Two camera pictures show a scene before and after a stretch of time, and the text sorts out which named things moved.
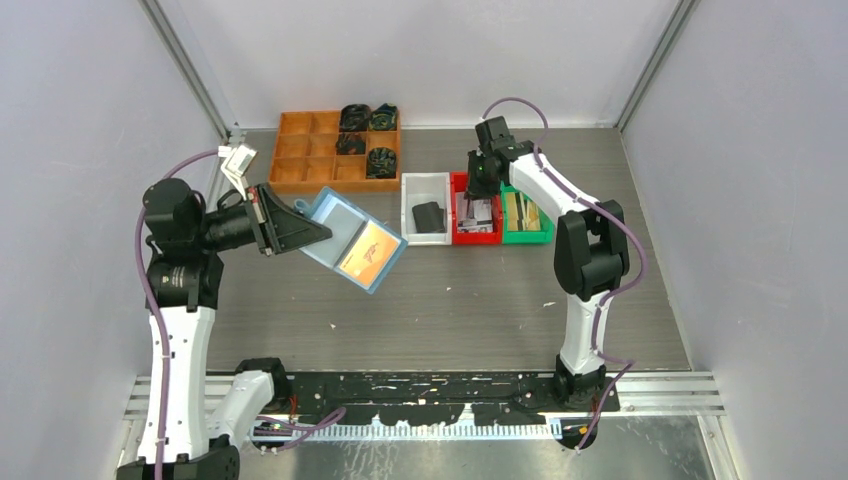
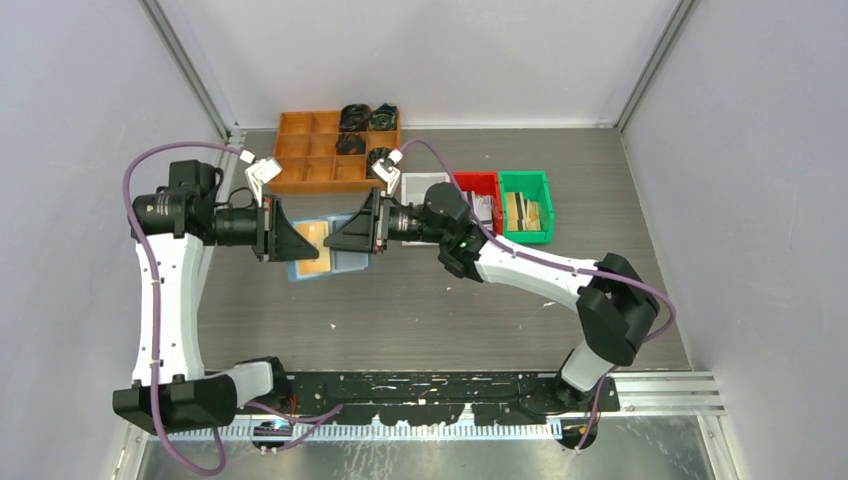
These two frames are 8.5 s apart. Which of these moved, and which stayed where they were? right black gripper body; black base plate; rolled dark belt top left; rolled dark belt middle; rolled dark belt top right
Moved: right black gripper body
Stayed: rolled dark belt middle; black base plate; rolled dark belt top left; rolled dark belt top right
